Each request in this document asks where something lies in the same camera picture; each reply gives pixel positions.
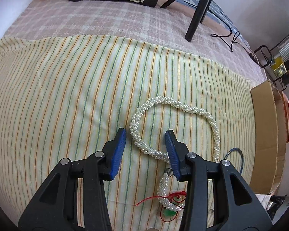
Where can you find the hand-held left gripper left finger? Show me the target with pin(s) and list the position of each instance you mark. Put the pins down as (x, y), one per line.
(116, 151)

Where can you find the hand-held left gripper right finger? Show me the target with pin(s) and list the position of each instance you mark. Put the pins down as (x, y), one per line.
(172, 154)

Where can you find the thin blue bangle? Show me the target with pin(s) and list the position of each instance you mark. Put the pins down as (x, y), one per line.
(234, 148)

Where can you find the cardboard box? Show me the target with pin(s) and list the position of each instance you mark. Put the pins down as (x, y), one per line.
(265, 125)

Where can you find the striped yellow cloth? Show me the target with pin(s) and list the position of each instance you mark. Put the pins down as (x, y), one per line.
(62, 101)

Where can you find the small black floor tripod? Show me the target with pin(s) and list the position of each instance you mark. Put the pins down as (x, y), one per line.
(278, 198)

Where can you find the pink plaid blanket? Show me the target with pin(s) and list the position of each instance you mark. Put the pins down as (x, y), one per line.
(98, 19)

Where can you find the black clothes rack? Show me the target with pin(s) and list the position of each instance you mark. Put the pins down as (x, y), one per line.
(262, 53)

